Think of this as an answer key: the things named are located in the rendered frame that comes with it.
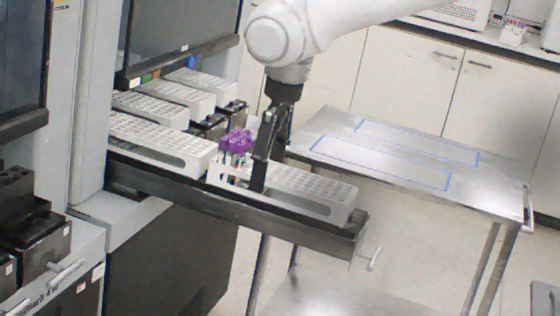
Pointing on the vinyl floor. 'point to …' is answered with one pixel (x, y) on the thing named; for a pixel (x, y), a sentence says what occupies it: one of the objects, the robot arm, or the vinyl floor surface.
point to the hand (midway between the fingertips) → (266, 172)
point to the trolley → (506, 178)
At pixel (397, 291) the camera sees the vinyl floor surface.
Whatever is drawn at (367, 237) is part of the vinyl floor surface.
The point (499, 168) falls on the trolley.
